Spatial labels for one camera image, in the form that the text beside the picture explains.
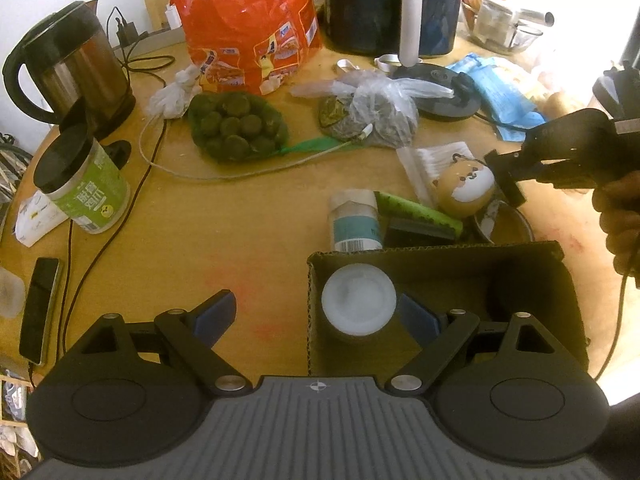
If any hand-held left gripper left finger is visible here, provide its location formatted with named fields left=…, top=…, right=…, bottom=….
left=80, top=289, right=251, bottom=396

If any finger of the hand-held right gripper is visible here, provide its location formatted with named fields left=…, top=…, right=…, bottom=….
left=482, top=149, right=526, bottom=207

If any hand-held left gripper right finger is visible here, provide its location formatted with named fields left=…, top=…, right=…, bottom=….
left=386, top=294, right=558, bottom=393

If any tan dog-shaped toy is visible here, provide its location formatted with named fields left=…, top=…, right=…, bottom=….
left=434, top=156, right=497, bottom=218

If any dark round tin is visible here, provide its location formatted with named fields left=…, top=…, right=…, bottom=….
left=472, top=201, right=532, bottom=247

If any brown cardboard box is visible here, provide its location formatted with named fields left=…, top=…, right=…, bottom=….
left=306, top=241, right=591, bottom=386

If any white plastic jar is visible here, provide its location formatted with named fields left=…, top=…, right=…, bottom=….
left=321, top=264, right=398, bottom=345

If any bag of cotton swabs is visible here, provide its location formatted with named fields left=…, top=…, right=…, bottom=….
left=396, top=141, right=475, bottom=201

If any green hand cream tube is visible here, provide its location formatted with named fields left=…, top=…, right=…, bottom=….
left=375, top=191, right=465, bottom=235

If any pill bottle with teal label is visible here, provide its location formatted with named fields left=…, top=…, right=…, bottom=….
left=328, top=189, right=385, bottom=254

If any person's right hand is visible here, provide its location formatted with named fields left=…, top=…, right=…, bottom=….
left=592, top=170, right=640, bottom=288

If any blue snack packet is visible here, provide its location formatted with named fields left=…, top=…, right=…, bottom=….
left=445, top=54, right=546, bottom=127
left=496, top=124, right=532, bottom=142

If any black round kettle base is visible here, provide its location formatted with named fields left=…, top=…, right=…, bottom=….
left=391, top=62, right=482, bottom=122

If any glass bowl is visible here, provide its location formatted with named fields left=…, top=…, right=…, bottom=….
left=459, top=0, right=547, bottom=57

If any white rolled tube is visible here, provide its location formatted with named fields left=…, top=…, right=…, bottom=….
left=511, top=8, right=557, bottom=29

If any clear bag of dried herbs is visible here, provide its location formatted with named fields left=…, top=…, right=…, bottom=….
left=290, top=69, right=457, bottom=149

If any black phone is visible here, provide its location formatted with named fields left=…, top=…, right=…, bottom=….
left=19, top=257, right=64, bottom=367

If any green-label jar with black lid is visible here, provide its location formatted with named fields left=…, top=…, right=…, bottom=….
left=32, top=125, right=132, bottom=235

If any small black disc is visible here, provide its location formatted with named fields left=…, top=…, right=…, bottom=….
left=102, top=141, right=133, bottom=171

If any green net bag of fruit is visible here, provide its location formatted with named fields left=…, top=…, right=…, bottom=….
left=187, top=92, right=351, bottom=164

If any dark blue air fryer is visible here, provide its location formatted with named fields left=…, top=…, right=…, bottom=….
left=325, top=0, right=464, bottom=68

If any white paper packet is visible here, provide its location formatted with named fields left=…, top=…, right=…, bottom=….
left=12, top=189, right=69, bottom=248

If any translucent white cup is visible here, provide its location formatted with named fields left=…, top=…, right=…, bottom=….
left=0, top=266, right=27, bottom=319

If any white knotted plastic bag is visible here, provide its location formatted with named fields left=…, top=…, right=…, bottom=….
left=146, top=66, right=202, bottom=121

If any steel electric kettle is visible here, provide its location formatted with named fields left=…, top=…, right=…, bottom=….
left=2, top=0, right=137, bottom=137

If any orange snack bag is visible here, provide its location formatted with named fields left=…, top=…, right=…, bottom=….
left=169, top=0, right=324, bottom=97

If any black power adapter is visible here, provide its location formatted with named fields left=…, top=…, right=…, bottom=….
left=106, top=6, right=151, bottom=51

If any wooden chair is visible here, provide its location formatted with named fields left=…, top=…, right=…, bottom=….
left=144, top=0, right=177, bottom=32

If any black kettle base cable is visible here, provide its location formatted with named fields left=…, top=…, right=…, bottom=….
left=471, top=109, right=527, bottom=134

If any white charging cable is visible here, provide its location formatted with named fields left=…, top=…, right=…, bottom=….
left=139, top=114, right=372, bottom=181

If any thin black cable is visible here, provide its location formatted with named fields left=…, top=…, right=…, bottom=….
left=55, top=52, right=175, bottom=361

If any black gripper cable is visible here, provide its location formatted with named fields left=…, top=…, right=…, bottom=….
left=590, top=260, right=633, bottom=382

